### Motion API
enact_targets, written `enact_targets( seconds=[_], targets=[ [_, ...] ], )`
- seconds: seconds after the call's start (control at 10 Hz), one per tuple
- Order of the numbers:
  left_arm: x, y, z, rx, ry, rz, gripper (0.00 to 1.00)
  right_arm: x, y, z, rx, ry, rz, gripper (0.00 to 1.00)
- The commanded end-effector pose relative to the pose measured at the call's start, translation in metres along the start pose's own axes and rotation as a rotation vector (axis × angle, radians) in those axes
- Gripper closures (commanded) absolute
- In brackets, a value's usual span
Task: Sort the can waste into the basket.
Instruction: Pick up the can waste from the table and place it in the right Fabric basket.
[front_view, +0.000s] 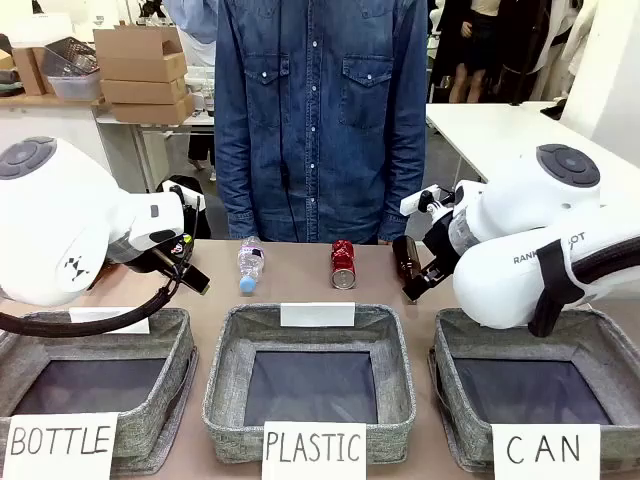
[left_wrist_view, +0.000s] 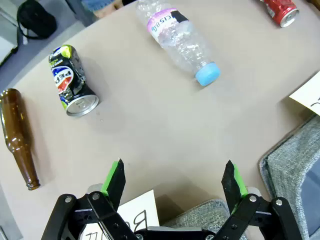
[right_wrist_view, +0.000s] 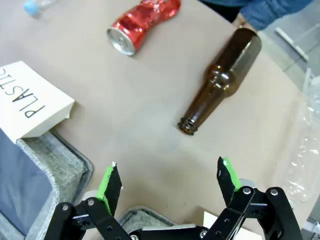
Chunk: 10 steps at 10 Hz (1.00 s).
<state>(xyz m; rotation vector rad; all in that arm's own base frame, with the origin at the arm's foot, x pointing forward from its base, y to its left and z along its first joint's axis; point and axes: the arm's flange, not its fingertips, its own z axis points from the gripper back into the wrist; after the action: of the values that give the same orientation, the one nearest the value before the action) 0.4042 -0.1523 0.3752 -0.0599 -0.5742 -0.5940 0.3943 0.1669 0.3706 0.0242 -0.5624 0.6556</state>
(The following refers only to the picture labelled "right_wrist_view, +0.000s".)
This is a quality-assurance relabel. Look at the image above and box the person left hand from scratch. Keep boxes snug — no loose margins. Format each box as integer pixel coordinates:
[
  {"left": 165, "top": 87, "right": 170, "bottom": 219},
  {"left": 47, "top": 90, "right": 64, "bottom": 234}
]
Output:
[{"left": 233, "top": 12, "right": 254, "bottom": 30}]

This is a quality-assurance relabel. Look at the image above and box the grey fabric basket for plastic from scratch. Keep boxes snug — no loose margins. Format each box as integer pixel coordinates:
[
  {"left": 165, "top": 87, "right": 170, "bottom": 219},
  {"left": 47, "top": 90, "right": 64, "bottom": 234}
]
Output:
[{"left": 0, "top": 128, "right": 95, "bottom": 240}]

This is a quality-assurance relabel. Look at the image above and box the person left forearm denim sleeve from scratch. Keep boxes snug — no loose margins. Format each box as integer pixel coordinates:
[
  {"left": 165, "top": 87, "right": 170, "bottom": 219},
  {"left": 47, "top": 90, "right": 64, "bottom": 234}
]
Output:
[{"left": 239, "top": 0, "right": 316, "bottom": 31}]

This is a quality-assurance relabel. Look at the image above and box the brown glass beer bottle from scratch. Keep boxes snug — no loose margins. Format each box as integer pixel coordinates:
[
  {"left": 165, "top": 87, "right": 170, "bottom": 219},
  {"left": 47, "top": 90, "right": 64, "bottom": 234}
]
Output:
[{"left": 177, "top": 27, "right": 263, "bottom": 137}]

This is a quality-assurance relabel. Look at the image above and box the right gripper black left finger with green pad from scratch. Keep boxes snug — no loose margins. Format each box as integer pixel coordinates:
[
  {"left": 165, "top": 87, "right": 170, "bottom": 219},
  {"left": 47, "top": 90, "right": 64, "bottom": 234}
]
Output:
[{"left": 44, "top": 161, "right": 133, "bottom": 240}]

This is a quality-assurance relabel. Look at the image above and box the clear plastic bottle blue cap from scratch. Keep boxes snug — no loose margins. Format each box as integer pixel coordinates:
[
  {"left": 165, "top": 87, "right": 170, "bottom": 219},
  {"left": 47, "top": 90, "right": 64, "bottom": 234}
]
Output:
[{"left": 23, "top": 0, "right": 58, "bottom": 17}]

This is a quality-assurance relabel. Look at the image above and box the clear plastic bag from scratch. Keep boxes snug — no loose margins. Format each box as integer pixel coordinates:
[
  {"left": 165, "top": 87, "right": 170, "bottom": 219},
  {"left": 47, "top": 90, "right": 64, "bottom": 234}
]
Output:
[{"left": 272, "top": 69, "right": 320, "bottom": 203}]

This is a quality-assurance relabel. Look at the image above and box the white metal floor bar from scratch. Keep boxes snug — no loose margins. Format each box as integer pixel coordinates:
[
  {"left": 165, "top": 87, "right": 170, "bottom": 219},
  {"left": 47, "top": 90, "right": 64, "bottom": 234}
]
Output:
[{"left": 274, "top": 26, "right": 310, "bottom": 62}]

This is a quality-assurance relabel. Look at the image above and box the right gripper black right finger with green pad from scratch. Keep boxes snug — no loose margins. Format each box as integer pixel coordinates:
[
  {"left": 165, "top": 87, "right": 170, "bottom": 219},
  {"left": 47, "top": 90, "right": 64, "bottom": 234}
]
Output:
[{"left": 201, "top": 156, "right": 305, "bottom": 240}]

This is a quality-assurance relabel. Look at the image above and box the grey fabric basket for cans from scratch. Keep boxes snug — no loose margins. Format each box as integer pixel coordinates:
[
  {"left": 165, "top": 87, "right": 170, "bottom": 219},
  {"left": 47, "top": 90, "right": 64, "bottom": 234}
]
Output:
[{"left": 117, "top": 206, "right": 178, "bottom": 233}]

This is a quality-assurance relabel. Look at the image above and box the white folded card plastic basket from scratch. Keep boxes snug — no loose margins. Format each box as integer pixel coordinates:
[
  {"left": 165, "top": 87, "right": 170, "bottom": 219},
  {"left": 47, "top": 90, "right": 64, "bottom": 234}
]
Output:
[{"left": 0, "top": 61, "right": 76, "bottom": 143}]

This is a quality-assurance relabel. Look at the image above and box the crushed red soda can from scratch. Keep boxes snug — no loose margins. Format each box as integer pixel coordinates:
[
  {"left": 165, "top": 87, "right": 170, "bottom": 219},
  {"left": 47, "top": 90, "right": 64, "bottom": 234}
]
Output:
[{"left": 106, "top": 0, "right": 182, "bottom": 56}]

